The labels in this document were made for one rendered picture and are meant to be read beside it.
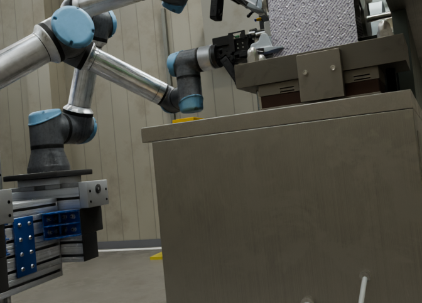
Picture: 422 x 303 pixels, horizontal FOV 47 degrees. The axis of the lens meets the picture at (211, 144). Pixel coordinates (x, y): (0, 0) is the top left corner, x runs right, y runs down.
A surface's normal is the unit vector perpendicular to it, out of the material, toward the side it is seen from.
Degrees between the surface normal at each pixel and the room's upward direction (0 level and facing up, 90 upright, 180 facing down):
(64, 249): 90
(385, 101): 90
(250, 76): 90
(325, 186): 90
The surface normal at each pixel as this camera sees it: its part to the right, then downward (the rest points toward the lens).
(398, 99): -0.43, 0.00
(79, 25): 0.52, -0.15
